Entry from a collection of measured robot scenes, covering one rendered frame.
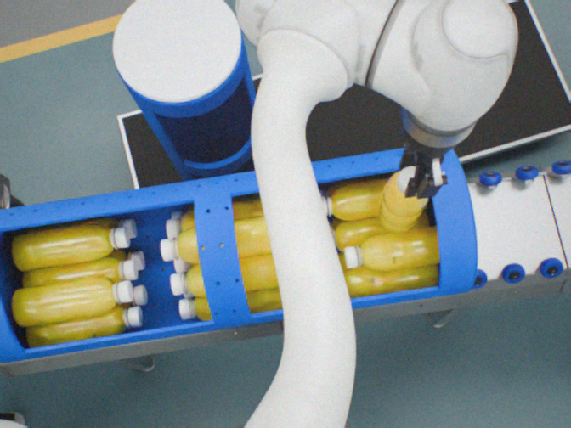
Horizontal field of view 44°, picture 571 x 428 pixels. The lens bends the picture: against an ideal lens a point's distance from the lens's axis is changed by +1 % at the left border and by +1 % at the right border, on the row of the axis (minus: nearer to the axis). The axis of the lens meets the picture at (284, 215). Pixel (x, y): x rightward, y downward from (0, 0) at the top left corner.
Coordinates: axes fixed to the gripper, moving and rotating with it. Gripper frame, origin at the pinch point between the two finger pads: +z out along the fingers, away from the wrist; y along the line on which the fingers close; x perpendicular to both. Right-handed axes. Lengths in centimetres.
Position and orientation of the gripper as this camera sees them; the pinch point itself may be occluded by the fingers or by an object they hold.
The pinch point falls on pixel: (414, 172)
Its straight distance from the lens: 106.2
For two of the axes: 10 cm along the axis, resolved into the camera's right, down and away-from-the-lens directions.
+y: -1.4, -9.5, 2.8
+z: 0.4, 2.8, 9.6
